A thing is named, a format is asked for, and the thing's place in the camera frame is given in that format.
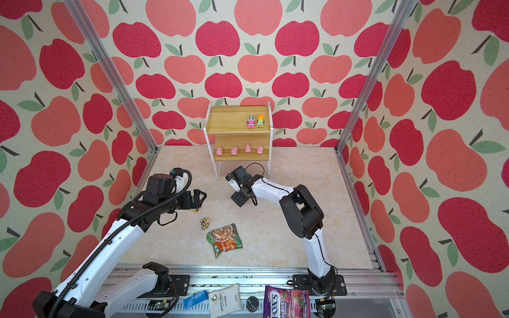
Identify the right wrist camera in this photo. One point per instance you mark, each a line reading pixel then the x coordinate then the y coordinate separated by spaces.
pixel 233 183

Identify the green snack bag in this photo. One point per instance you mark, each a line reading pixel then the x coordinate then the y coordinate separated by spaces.
pixel 224 239

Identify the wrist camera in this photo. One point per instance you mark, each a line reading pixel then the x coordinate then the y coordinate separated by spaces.
pixel 233 183
pixel 180 180

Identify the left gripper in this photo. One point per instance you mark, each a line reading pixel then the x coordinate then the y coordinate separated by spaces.
pixel 189 204

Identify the right aluminium frame post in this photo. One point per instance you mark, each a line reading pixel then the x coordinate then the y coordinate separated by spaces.
pixel 380 61

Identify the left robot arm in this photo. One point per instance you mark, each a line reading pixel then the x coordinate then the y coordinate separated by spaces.
pixel 111 250

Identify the purple Fox's candy bag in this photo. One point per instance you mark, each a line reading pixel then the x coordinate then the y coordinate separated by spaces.
pixel 285 303

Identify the blue card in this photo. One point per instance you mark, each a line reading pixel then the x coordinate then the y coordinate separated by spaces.
pixel 196 299

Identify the green orange mixer truck toy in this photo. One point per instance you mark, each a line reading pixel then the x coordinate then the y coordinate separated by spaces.
pixel 261 121

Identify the left aluminium frame post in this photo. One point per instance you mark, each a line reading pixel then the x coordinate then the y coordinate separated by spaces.
pixel 87 28

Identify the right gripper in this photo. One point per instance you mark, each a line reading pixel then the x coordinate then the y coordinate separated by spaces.
pixel 236 199

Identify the wooden two-tier shelf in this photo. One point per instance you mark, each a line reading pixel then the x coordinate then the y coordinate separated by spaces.
pixel 226 127

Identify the white paper packet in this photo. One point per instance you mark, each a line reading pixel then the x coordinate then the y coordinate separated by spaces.
pixel 225 301

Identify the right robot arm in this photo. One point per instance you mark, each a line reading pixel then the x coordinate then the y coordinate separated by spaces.
pixel 304 218

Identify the aluminium frame post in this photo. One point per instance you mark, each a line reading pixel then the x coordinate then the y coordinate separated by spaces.
pixel 87 28
pixel 380 61

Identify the front aluminium rail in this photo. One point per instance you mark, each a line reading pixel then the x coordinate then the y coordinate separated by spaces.
pixel 360 284

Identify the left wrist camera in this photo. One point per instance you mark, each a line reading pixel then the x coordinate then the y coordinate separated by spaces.
pixel 180 180

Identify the round metal can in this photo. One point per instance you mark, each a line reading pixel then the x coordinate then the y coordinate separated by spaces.
pixel 252 304

